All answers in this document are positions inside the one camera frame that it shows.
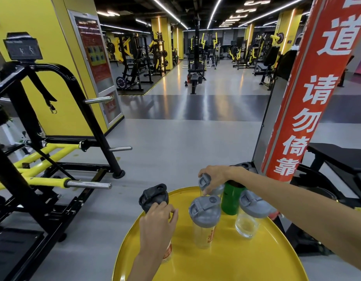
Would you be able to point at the green shaker bottle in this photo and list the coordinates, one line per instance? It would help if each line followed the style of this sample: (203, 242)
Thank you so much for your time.
(231, 201)

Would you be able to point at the grey mirror panel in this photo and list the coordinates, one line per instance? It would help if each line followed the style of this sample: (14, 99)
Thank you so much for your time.
(274, 119)

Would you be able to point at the grey lid clear shaker bottle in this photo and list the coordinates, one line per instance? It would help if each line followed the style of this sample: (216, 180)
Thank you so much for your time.
(255, 206)
(204, 214)
(204, 182)

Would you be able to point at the black squat rack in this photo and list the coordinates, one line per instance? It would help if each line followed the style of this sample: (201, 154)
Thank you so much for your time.
(135, 64)

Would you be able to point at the red banner pillar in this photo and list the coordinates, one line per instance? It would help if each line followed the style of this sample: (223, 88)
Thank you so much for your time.
(315, 99)

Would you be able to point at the person's right forearm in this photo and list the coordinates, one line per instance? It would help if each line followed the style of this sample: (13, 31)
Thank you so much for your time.
(303, 210)

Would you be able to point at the person's right hand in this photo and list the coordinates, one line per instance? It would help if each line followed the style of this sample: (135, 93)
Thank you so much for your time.
(224, 174)

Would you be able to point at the black yellow weight rack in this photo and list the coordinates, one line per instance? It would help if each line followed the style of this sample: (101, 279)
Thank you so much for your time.
(158, 54)

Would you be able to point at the person's right thumb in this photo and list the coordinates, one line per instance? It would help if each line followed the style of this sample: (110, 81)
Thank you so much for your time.
(215, 189)

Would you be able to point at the ceiling light strips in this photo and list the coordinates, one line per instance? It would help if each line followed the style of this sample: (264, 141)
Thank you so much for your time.
(168, 10)

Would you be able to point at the black yellow plate-loaded gym machine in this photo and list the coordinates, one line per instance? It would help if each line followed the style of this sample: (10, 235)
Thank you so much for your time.
(24, 99)

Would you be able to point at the black lid shaker bottle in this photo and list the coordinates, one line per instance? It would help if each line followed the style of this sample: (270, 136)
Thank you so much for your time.
(154, 196)

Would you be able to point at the yellow round tray table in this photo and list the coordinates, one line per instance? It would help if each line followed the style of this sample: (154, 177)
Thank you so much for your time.
(227, 260)

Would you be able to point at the yellow black gym machines group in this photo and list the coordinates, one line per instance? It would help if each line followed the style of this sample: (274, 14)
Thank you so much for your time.
(240, 57)

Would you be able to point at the person's left hand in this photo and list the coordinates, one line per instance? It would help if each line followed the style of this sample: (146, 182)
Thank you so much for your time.
(155, 231)

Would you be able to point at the person's left forearm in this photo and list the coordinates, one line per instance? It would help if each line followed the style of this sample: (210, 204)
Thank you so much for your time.
(146, 269)

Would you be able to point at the black instruction placard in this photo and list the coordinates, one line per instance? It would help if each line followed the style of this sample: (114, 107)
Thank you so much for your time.
(22, 49)

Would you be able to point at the black padded bench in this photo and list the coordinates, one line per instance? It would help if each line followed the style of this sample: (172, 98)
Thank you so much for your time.
(341, 158)

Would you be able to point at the black yellow seated machine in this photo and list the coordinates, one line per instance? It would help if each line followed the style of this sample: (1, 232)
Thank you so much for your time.
(269, 61)

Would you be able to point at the framed red wall poster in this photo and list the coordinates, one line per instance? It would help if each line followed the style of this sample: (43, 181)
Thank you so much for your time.
(95, 55)

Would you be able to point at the person's left thumb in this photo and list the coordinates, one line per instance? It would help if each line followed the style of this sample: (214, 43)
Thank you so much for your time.
(174, 218)

